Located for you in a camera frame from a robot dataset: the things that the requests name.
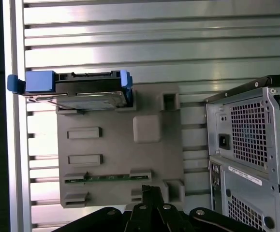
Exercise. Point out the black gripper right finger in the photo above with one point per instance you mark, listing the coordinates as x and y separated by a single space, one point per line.
168 217

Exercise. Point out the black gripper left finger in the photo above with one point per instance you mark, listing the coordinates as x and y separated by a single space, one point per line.
139 217

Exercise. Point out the hard disk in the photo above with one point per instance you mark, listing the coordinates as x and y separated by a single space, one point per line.
93 83

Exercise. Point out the green RAM stick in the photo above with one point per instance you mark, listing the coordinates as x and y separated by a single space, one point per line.
106 178

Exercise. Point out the grey parts rack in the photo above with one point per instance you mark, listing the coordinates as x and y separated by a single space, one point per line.
120 154

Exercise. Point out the grey power supply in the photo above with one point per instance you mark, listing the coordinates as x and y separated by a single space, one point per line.
248 133

